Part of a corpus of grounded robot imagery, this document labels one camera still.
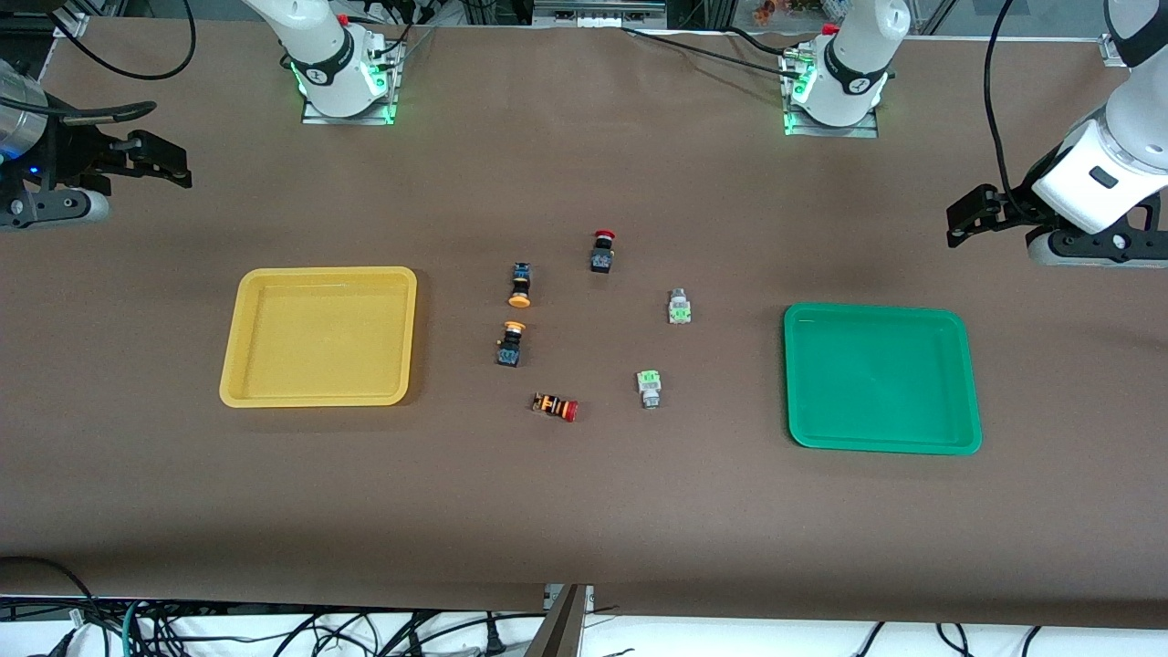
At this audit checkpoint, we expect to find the green plastic tray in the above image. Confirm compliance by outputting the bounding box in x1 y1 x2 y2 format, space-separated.
783 302 984 456

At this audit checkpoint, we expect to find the yellow plastic tray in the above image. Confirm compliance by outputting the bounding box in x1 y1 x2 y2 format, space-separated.
219 266 419 409

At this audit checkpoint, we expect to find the red button orange striped body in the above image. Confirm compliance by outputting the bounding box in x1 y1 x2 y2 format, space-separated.
532 391 580 423

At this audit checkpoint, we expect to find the dark table leg strut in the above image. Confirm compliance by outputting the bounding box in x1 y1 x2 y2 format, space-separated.
525 586 587 657

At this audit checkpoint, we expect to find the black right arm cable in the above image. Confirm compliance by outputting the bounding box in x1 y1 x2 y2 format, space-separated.
53 0 198 121

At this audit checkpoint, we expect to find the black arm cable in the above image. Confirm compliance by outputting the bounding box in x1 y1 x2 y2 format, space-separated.
983 0 1034 197
53 0 198 121

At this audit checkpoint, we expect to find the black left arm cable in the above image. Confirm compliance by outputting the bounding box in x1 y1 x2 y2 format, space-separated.
983 0 1034 197

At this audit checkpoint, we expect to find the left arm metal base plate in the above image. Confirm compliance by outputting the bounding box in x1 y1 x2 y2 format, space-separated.
780 47 881 140

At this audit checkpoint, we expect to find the black cable across table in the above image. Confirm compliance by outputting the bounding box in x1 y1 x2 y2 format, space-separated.
620 26 806 72

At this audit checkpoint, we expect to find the black looped floor cable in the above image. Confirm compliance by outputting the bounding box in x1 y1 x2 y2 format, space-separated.
0 555 99 640

